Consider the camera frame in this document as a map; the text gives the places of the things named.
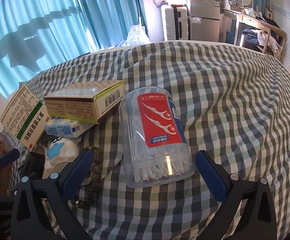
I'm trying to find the teal curtain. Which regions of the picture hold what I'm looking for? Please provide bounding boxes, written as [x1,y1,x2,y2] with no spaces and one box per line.
[0,0,103,100]
[77,0,150,53]

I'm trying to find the white garment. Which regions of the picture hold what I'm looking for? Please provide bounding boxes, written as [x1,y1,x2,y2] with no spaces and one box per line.
[256,30,282,53]

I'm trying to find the black bag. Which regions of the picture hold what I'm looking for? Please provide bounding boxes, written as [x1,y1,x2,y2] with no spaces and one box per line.
[262,17,280,30]

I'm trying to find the clear floss pick jar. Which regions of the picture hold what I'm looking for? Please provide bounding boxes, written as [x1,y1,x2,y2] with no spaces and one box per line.
[119,87,195,187]

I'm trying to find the yellow brown medicine box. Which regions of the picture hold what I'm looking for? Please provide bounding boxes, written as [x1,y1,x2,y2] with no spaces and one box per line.
[44,80,125,125]

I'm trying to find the dark bead bracelet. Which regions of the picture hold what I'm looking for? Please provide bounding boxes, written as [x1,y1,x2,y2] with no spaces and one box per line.
[71,146,103,208]

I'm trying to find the plastic bag with red print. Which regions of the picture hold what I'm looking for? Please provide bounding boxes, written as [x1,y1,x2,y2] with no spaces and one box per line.
[165,0,186,7]

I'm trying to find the white suitcase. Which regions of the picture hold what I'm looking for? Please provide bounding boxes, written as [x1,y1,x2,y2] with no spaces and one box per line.
[160,5,188,42]

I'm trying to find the wooden chair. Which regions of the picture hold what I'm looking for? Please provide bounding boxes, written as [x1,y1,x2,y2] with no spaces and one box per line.
[240,21,287,58]

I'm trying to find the green white medicine box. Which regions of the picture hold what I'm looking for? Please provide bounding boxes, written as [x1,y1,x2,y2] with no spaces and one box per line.
[0,83,51,151]

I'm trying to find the blue garment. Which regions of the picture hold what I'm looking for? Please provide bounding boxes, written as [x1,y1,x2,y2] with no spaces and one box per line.
[242,29,259,47]

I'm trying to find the green white checked cloth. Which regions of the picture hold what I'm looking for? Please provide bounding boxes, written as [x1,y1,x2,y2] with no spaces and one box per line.
[9,41,290,235]

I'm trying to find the white dressing table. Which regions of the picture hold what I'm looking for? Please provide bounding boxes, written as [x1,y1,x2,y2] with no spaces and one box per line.
[222,7,272,47]

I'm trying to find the clear plastic bag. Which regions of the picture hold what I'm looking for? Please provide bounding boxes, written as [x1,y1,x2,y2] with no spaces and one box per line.
[127,25,150,46]

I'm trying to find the silver fridge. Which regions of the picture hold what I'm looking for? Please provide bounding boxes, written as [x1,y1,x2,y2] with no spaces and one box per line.
[186,0,221,42]

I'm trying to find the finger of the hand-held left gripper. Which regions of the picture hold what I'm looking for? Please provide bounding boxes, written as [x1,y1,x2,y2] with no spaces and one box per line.
[0,148,21,178]

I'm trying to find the white louvred wardrobe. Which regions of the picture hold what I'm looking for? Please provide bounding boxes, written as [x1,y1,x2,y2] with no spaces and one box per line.
[267,0,290,80]

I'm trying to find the light blue white box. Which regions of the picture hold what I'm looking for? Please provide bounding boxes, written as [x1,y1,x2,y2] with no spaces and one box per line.
[44,117,95,138]

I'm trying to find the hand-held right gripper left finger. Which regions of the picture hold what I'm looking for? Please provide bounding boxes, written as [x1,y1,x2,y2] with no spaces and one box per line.
[10,148,94,240]

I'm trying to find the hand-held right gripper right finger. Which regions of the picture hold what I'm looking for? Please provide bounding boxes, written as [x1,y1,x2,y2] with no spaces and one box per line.
[195,150,277,240]

